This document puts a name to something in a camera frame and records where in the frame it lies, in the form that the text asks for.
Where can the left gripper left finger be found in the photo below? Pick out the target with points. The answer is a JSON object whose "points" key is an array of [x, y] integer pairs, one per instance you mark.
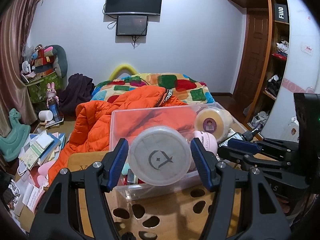
{"points": [[100, 178]]}

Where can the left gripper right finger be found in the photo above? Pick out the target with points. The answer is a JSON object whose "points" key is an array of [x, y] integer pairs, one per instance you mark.
{"points": [[216, 177]]}

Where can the blue Max staples box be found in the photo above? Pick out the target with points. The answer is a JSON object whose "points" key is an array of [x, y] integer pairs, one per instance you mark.
{"points": [[131, 177]]}

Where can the cream pads jar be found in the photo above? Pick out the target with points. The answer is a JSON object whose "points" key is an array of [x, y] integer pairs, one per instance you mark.
{"points": [[215, 121]]}

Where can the white cotton pad container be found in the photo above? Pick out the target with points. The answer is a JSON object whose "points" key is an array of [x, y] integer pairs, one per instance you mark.
{"points": [[159, 156]]}

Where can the teal soft case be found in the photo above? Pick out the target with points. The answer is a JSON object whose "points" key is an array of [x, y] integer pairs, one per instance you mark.
{"points": [[125, 169]]}

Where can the green spray bottle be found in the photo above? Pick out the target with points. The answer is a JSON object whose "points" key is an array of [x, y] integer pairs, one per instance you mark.
{"points": [[246, 136]]}

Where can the orange puffer jacket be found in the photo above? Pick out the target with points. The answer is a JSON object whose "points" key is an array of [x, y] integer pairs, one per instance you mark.
{"points": [[126, 117]]}

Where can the clear plastic storage bin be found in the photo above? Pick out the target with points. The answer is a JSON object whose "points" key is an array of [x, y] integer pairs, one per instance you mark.
{"points": [[143, 190]]}

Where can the stack of books papers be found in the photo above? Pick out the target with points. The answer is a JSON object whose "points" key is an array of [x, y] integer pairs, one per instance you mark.
{"points": [[23, 194]]}

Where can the white mug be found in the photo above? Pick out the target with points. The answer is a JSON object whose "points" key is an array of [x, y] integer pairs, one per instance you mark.
{"points": [[46, 115]]}

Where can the pink bunny figure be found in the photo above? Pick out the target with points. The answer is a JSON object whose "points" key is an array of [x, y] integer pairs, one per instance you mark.
{"points": [[53, 101]]}

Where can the dark purple clothing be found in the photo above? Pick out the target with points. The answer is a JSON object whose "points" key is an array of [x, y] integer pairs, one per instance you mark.
{"points": [[79, 90]]}

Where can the teal dinosaur plush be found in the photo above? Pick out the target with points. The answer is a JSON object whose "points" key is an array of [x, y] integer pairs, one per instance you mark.
{"points": [[11, 144]]}

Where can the wooden wardrobe shelf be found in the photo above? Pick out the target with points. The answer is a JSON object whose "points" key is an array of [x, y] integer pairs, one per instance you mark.
{"points": [[258, 63]]}

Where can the stuffed toys pile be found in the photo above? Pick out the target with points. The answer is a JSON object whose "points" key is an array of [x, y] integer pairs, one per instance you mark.
{"points": [[40, 60]]}

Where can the black Fiio box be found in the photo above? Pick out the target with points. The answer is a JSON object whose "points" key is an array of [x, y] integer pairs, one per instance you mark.
{"points": [[280, 13]]}

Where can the pink striped curtain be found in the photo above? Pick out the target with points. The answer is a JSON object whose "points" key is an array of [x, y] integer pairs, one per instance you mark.
{"points": [[15, 27]]}

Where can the small black wall monitor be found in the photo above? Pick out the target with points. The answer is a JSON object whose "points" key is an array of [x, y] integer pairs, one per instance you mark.
{"points": [[132, 25]]}

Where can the large black wall monitor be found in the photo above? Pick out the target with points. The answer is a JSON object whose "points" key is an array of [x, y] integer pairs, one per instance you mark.
{"points": [[144, 7]]}

